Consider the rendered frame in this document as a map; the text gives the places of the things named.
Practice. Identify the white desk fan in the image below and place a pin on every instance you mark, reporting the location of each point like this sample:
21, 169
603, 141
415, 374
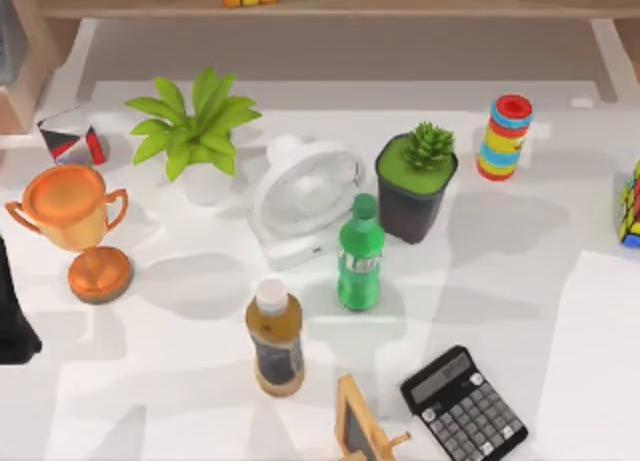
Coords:
305, 191

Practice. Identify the green bottle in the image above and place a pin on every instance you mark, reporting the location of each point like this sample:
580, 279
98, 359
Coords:
361, 261

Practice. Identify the succulent in black pot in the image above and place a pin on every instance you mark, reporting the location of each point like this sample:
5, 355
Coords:
412, 196

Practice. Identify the brown bottle with white cap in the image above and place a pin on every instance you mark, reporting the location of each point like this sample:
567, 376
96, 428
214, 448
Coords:
275, 341

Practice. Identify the leafy plant in white pot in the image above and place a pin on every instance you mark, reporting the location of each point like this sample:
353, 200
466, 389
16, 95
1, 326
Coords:
192, 126

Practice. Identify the stack of coloured rings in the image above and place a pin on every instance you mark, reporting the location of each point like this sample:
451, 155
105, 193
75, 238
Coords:
504, 138

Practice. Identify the wooden framed blackboard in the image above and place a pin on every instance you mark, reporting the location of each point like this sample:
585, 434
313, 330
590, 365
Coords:
357, 421

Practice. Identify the wooden shelf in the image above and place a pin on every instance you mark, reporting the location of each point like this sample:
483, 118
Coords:
320, 6

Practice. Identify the black calculator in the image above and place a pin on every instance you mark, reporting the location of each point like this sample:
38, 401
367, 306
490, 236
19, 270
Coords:
462, 406

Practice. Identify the copper trophy cup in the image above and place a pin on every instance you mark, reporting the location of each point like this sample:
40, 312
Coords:
75, 208

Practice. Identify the red black white polyhedron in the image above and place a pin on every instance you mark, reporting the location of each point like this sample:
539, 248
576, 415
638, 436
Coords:
70, 141

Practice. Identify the multicoloured puzzle cube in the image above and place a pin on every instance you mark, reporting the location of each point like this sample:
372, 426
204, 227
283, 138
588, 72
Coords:
632, 206

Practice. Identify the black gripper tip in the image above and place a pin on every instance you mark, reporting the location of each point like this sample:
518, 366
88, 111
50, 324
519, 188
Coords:
12, 326

